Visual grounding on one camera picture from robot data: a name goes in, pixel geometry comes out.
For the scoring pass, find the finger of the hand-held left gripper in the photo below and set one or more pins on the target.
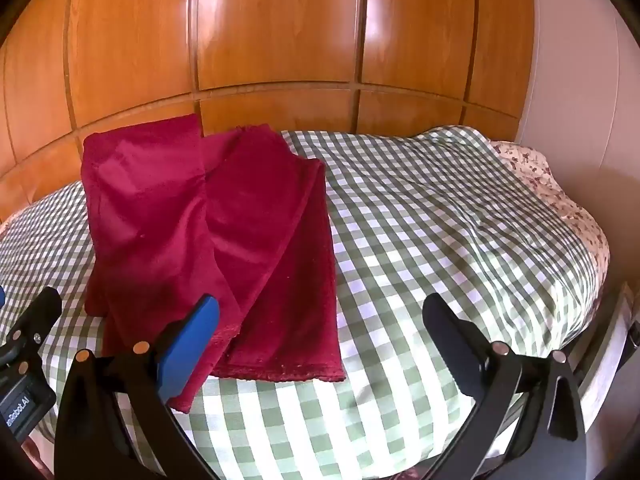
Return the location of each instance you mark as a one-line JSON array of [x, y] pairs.
[[37, 315]]

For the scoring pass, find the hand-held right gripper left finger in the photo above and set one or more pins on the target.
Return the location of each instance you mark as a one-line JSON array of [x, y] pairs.
[[190, 345]]

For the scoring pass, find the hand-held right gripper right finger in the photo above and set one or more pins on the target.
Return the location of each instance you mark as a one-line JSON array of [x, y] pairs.
[[450, 340]]

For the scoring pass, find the dark red fleece garment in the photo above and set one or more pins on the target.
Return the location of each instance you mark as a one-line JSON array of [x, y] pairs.
[[240, 240]]

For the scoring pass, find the green checked blanket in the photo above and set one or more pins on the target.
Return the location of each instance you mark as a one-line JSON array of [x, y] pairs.
[[425, 235]]

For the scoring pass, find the floral bed sheet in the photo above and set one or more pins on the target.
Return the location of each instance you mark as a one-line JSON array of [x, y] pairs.
[[540, 175]]

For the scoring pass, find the wooden wardrobe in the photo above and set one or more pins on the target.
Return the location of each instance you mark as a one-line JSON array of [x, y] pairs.
[[280, 25]]

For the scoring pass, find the white bed frame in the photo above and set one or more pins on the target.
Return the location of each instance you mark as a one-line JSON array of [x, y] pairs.
[[602, 360]]

